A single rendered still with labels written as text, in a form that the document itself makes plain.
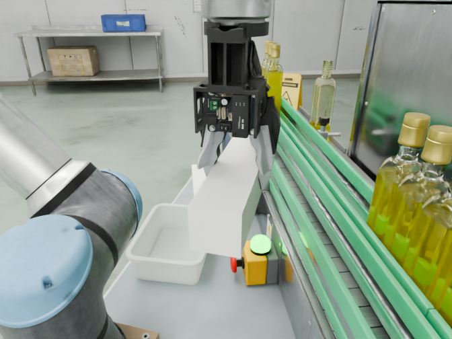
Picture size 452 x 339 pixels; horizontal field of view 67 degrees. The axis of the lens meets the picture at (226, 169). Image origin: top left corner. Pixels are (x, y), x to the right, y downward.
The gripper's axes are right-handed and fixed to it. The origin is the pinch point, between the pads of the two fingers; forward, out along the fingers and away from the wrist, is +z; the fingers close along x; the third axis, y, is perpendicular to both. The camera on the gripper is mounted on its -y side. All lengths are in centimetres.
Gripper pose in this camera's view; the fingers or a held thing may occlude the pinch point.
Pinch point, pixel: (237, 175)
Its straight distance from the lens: 47.9
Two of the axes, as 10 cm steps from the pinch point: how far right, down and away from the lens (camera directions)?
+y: -2.5, 4.3, -8.7
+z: 0.0, 8.9, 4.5
